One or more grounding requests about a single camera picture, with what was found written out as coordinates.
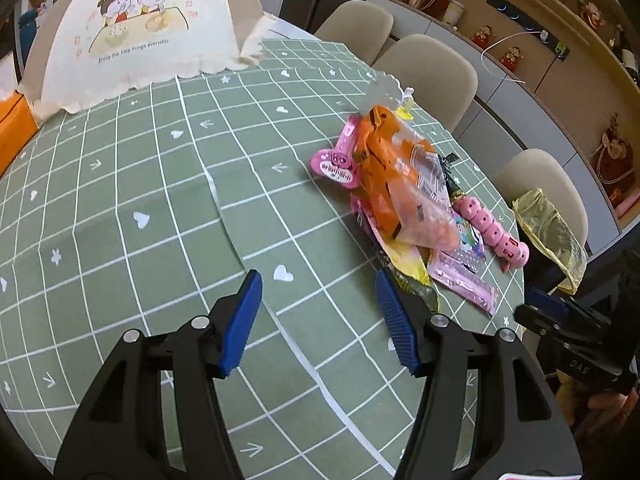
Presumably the blue bottle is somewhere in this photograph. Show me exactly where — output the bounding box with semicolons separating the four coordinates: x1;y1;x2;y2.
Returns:
17;7;41;56

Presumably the pink yellow snack packet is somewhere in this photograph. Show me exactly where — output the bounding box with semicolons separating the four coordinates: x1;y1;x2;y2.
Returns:
350;195;441;311

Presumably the beige dining chair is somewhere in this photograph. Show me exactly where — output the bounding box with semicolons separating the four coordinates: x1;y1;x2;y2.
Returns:
492;148;590;256
314;0;395;68
372;34;479;133

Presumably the person's right hand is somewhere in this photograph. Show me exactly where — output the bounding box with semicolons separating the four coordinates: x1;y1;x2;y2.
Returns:
587;391;633;413

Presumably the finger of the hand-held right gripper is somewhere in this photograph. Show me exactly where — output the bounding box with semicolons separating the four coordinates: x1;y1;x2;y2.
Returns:
531;287;601;326
515;304;608;348

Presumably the wooden shelf cabinet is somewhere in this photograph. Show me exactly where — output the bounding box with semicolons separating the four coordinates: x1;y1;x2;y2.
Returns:
367;0;640;261

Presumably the orange tissue box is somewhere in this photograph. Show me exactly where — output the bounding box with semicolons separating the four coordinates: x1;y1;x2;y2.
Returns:
0;92;41;173

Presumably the pink toy with teeth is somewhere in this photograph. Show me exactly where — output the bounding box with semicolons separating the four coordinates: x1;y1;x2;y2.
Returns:
310;114;363;190

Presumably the clear packaging with yellow toy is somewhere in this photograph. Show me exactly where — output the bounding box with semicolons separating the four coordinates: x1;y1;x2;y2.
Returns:
364;71;417;120

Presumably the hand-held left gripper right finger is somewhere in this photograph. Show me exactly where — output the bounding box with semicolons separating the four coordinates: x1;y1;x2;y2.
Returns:
375;269;585;480

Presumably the colourful purple packet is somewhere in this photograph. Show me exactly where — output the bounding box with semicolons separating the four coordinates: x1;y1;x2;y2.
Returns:
447;210;488;263

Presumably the panda plush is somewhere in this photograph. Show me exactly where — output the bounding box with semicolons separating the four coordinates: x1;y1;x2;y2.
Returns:
612;25;640;81

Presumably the cream mesh food cover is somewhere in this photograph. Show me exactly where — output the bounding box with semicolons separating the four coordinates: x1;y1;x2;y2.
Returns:
22;0;266;113

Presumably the pink segmented pig toy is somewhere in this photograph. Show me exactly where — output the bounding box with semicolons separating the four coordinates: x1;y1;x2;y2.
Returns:
459;196;530;273

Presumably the green checked tablecloth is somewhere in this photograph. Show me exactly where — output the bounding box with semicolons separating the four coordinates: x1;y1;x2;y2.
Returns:
0;37;528;476

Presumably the red fortune figurine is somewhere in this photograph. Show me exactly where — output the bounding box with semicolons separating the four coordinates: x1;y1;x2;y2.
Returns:
580;0;607;30

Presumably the black bin with yellow bag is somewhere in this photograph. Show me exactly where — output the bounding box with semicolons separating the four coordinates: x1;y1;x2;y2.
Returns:
512;188;590;296

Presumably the large brown flower bag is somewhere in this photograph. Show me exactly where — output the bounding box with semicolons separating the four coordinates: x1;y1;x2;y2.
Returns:
589;114;636;196

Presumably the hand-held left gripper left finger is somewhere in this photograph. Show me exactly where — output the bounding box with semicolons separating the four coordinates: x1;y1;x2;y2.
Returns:
54;270;264;480

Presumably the pink candy wrapper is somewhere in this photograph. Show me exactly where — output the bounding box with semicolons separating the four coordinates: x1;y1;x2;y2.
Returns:
427;247;501;317

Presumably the white charging cable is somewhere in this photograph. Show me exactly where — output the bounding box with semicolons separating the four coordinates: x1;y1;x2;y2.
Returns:
481;31;543;83

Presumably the orange snack bag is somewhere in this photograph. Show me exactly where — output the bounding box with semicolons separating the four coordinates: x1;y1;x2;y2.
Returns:
352;104;463;251

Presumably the black power strip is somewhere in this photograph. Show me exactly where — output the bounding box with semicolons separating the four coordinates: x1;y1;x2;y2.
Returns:
487;0;571;61

